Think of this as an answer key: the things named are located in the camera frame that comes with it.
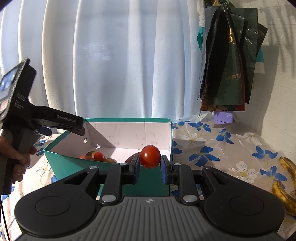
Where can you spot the teal cardboard box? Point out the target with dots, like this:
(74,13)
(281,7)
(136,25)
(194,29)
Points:
(150,183)

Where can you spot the blue floral tablecloth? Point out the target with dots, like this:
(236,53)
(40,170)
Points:
(231,150)

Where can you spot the large red apple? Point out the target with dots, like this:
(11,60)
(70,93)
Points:
(131,160)

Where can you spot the red cherry tomato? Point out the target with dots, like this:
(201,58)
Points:
(99,156)
(150,156)

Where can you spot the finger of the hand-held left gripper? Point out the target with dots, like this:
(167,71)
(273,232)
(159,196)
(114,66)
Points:
(45,131)
(78,131)

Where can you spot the brown kiwi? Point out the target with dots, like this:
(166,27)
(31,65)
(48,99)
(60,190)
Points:
(110,160)

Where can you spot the person's left hand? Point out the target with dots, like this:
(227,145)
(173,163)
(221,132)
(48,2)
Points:
(16,157)

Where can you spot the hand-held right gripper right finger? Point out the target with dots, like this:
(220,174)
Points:
(165,170)

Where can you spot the small red apple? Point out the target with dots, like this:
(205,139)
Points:
(86,158)

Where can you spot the dark green hanging bags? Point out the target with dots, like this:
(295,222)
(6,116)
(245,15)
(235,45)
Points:
(231,81)

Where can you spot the spotted yellow banana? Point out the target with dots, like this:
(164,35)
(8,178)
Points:
(289,169)
(281,194)

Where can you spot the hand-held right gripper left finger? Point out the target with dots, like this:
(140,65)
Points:
(136,169)

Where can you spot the purple small box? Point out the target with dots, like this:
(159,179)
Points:
(223,117)

